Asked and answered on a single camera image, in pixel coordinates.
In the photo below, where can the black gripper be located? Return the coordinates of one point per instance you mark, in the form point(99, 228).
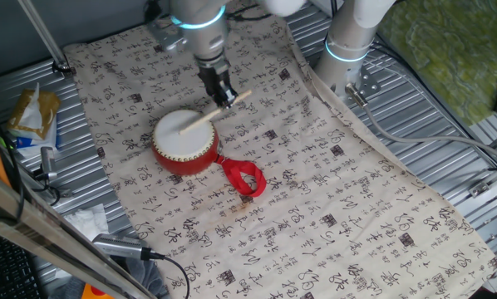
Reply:
point(213, 76)

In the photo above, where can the wooden drumstick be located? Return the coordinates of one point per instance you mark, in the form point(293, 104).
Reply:
point(194, 125)

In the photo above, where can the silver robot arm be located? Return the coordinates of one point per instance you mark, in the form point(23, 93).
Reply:
point(348, 62)

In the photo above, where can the red drum with white skin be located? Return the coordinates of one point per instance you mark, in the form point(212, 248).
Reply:
point(178, 145)

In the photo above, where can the beige calligraphy print cloth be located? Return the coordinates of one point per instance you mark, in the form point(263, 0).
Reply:
point(315, 187)

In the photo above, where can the white crumpled tissue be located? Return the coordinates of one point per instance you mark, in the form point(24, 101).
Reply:
point(88, 222)

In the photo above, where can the grey metal pole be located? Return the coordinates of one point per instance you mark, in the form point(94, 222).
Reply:
point(45, 37)

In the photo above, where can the yellow tissue pack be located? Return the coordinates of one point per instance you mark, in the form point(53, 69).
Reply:
point(32, 116)

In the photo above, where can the green yellow mat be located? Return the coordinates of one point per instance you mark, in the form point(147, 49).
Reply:
point(448, 54)

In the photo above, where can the orange emergency stop box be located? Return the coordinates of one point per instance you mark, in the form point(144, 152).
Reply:
point(92, 292)

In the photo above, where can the black keyboard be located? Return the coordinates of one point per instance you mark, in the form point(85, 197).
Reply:
point(3, 270)

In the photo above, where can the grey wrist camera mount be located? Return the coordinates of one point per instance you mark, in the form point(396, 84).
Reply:
point(165, 35)

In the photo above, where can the long silver camera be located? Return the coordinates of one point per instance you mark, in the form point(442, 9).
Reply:
point(119, 247)

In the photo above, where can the small silver camera on mount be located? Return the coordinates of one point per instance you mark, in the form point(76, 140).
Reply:
point(48, 160)

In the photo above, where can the aluminium frame bar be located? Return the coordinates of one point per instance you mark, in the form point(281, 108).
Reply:
point(45, 236)

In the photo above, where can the aluminium profile bracket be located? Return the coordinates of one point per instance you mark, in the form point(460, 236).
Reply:
point(493, 176)

